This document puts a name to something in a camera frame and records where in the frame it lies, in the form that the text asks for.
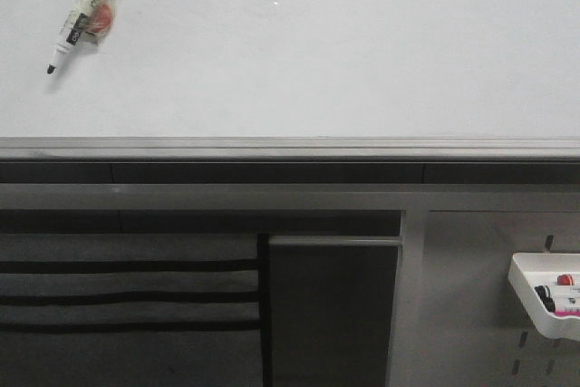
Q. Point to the white plastic tray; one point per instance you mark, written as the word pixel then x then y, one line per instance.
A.
pixel 528 270

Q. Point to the white black dry-erase marker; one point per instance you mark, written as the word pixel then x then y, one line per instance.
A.
pixel 74 26

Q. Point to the black capped marker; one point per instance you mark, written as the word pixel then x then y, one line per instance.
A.
pixel 556 298

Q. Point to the grey pegboard panel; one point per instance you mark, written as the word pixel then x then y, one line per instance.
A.
pixel 470 329

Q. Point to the dark grey flat panel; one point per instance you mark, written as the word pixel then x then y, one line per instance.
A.
pixel 331 301

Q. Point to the pink marker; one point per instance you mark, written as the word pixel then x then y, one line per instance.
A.
pixel 568 311

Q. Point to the red capped marker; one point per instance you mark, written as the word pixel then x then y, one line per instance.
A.
pixel 567 280

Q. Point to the grey fabric pocket organizer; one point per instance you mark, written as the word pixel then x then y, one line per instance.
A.
pixel 134 310

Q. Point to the white whiteboard with metal frame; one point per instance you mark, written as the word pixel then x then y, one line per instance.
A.
pixel 411 79

